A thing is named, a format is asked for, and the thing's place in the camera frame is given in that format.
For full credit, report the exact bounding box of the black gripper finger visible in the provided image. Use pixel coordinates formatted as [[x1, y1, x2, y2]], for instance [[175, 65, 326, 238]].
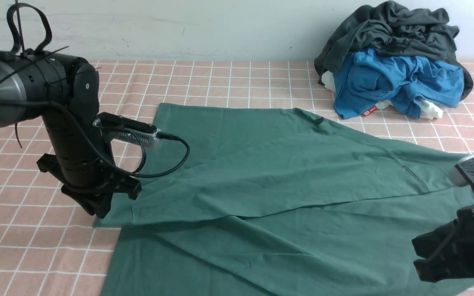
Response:
[[72, 190, 114, 219]]

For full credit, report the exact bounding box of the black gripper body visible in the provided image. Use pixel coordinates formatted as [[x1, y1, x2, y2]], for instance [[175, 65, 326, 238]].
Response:
[[412, 190, 474, 282], [37, 108, 141, 199]]

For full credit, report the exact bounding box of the green long-sleeve top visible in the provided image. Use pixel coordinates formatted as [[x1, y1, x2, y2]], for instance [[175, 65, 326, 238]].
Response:
[[95, 103, 474, 296]]

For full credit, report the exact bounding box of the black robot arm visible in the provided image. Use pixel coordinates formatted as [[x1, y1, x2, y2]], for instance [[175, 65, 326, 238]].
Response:
[[0, 49, 141, 218], [412, 188, 474, 282]]

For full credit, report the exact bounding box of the pink checkered table cloth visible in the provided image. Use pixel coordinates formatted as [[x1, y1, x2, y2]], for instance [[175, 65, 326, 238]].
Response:
[[0, 60, 474, 296]]

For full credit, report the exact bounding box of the blue crumpled garment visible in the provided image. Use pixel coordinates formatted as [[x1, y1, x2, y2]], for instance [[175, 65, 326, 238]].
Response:
[[334, 49, 465, 119]]

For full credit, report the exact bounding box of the dark grey crumpled garment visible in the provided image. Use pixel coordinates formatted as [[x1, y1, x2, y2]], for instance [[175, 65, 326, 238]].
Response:
[[314, 1, 474, 100]]

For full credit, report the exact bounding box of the black camera cable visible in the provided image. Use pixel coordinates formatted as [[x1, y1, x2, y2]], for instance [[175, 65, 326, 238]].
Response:
[[0, 99, 191, 179]]

